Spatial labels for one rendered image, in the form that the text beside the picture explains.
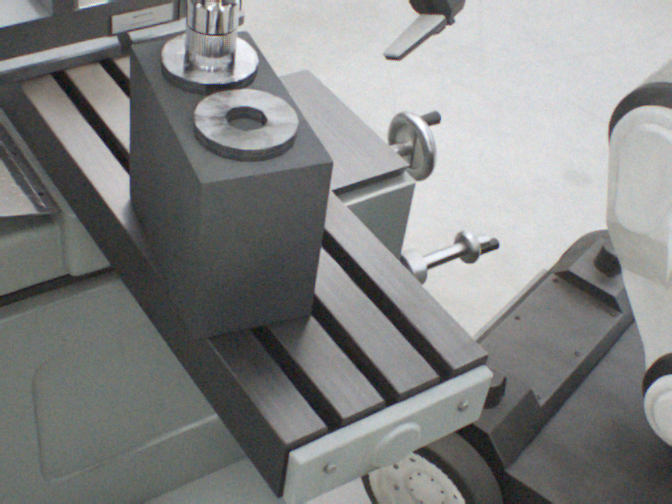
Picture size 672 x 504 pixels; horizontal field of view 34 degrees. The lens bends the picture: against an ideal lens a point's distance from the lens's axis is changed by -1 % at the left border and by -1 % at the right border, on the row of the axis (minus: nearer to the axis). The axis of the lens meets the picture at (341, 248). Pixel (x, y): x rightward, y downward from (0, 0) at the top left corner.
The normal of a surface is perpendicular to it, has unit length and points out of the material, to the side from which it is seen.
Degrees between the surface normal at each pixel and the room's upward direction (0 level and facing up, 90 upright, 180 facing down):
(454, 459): 12
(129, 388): 90
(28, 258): 90
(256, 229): 90
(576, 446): 0
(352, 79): 0
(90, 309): 90
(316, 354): 0
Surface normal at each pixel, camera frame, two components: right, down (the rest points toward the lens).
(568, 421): 0.12, -0.74
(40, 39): 0.57, 0.60
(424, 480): -0.61, 0.47
